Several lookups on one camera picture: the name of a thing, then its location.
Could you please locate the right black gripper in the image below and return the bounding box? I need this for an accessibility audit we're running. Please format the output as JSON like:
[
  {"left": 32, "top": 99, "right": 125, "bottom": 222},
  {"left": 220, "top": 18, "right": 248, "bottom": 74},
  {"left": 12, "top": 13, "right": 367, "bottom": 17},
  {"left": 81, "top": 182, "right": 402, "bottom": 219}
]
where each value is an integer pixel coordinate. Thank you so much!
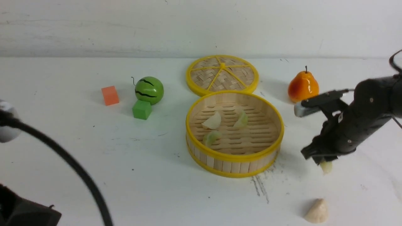
[{"left": 301, "top": 107, "right": 392, "bottom": 165}]

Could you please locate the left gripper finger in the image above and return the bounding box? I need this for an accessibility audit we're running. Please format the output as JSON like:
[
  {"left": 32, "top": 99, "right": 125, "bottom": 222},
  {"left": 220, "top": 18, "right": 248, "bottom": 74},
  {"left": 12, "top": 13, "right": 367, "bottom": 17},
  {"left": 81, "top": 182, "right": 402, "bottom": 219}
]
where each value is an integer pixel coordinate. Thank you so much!
[{"left": 0, "top": 185, "right": 62, "bottom": 226}]

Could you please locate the green dumpling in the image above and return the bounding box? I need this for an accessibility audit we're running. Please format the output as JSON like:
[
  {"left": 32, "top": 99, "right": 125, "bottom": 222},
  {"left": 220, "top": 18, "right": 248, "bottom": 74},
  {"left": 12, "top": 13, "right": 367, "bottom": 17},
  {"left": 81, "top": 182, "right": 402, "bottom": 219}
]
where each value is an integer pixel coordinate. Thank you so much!
[
  {"left": 319, "top": 161, "right": 333, "bottom": 175},
  {"left": 202, "top": 130, "right": 222, "bottom": 147},
  {"left": 233, "top": 110, "right": 248, "bottom": 130}
]

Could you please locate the white dumpling bottom edge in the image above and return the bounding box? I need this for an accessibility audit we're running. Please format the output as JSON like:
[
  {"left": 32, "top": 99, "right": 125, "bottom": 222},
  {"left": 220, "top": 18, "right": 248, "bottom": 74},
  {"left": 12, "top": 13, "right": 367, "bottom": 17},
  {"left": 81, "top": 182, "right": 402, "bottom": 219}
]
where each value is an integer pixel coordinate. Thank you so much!
[{"left": 202, "top": 111, "right": 221, "bottom": 130}]

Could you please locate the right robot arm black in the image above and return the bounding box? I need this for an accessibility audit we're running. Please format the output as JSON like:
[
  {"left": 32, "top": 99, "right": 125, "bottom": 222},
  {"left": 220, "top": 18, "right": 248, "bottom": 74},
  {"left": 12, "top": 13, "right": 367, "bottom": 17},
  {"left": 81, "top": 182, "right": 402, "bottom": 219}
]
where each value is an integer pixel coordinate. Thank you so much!
[{"left": 294, "top": 75, "right": 401, "bottom": 164}]

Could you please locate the bamboo steamer tray yellow rim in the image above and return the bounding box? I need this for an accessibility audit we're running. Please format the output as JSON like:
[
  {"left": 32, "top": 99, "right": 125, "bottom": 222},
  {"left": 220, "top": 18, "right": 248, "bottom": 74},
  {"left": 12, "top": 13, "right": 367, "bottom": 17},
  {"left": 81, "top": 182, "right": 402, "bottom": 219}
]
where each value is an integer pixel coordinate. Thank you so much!
[{"left": 186, "top": 90, "right": 285, "bottom": 178}]

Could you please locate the woven bamboo steamer lid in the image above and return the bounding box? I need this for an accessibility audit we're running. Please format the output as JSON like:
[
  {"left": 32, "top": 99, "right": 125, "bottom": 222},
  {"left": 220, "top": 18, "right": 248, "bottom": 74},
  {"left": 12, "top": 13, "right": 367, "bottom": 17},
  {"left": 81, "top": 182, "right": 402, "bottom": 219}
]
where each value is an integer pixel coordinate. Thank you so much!
[{"left": 185, "top": 55, "right": 259, "bottom": 96}]

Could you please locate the orange toy pear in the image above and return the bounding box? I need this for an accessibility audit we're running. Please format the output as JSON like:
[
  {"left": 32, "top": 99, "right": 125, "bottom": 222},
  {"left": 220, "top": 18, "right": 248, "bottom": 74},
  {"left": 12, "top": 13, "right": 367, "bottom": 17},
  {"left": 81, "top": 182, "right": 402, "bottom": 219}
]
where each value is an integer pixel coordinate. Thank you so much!
[{"left": 288, "top": 66, "right": 320, "bottom": 103}]

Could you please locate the orange cube block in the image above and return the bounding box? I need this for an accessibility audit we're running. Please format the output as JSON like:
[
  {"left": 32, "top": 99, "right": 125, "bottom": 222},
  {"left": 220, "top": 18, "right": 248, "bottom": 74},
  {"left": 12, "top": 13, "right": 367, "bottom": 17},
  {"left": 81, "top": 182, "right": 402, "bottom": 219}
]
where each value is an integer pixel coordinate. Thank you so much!
[{"left": 101, "top": 86, "right": 120, "bottom": 106}]

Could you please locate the green cube block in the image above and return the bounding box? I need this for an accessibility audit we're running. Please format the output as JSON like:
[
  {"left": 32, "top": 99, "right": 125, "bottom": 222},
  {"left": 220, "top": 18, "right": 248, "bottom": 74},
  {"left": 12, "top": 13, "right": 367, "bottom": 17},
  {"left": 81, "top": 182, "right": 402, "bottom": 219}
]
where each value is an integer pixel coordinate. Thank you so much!
[{"left": 132, "top": 100, "right": 152, "bottom": 120}]

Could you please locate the green toy watermelon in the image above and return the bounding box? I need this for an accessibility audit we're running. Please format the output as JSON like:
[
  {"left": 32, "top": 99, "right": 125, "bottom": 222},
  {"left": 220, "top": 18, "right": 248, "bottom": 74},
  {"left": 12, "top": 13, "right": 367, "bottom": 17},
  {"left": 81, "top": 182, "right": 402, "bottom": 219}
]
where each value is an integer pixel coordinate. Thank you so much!
[{"left": 132, "top": 76, "right": 165, "bottom": 105}]

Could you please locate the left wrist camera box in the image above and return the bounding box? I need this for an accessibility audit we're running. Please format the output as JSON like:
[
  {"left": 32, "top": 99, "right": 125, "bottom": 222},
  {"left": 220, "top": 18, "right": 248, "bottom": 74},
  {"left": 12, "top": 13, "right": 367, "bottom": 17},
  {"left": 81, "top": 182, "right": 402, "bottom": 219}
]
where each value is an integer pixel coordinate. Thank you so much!
[{"left": 0, "top": 100, "right": 21, "bottom": 143}]

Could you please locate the black left camera cable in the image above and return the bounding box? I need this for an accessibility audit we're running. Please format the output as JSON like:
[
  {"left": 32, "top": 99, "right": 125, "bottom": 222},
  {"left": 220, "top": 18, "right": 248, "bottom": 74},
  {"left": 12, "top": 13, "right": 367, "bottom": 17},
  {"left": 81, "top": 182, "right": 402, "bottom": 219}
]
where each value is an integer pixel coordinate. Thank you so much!
[{"left": 0, "top": 118, "right": 114, "bottom": 226}]

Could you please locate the black camera cable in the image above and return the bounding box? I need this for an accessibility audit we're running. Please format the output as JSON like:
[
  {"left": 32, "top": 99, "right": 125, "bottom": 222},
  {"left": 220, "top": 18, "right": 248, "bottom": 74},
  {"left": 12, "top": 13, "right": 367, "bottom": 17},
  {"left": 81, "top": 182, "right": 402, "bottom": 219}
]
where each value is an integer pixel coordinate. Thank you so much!
[
  {"left": 389, "top": 49, "right": 402, "bottom": 129},
  {"left": 0, "top": 118, "right": 114, "bottom": 226}
]

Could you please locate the black right camera cable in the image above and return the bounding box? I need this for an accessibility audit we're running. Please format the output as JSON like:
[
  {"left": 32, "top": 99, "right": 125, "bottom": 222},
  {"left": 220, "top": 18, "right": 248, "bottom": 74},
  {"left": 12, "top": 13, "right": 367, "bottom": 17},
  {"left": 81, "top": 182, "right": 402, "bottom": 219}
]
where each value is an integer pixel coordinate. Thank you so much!
[{"left": 389, "top": 49, "right": 402, "bottom": 129}]

